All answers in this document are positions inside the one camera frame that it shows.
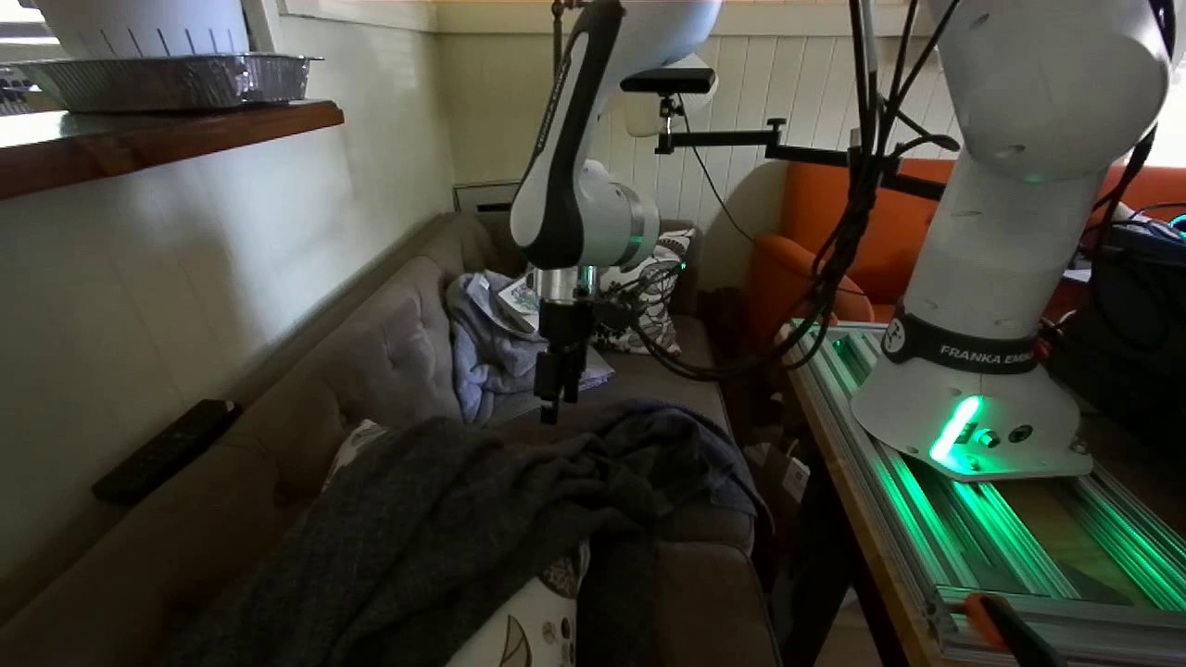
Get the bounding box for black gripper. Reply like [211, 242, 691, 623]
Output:
[532, 300, 601, 425]

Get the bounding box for dark grey knit cloth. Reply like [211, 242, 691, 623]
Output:
[159, 410, 678, 667]

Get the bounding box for small floral leaf pillow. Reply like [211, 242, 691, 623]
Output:
[597, 222, 699, 361]

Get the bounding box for dark navy cloth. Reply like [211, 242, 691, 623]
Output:
[591, 404, 772, 529]

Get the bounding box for large white floral pillow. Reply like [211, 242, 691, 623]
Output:
[322, 416, 585, 667]

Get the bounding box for blue grey crumpled garment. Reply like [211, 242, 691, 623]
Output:
[443, 266, 620, 424]

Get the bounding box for white blue book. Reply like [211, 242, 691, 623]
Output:
[496, 271, 549, 329]

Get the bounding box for grey tufted sofa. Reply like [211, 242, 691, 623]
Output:
[0, 206, 790, 667]

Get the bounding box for framed picture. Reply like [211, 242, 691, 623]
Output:
[450, 177, 524, 219]

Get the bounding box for orange armchair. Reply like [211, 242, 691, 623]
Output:
[741, 157, 1186, 373]

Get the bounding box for black remote control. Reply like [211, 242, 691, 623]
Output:
[91, 395, 245, 508]

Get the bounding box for orange black clamp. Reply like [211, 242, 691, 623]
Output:
[962, 588, 1070, 667]

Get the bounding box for aluminium foil tray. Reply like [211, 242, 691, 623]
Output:
[23, 47, 321, 117]

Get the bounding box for black bag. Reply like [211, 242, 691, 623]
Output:
[1049, 219, 1186, 459]

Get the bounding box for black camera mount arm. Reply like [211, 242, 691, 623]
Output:
[654, 116, 938, 199]

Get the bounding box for black stereo camera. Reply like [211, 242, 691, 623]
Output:
[620, 61, 721, 125]

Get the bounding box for aluminium frame robot table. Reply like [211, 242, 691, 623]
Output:
[774, 315, 1186, 667]

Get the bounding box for wooden wall shelf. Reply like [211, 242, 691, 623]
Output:
[0, 98, 349, 199]

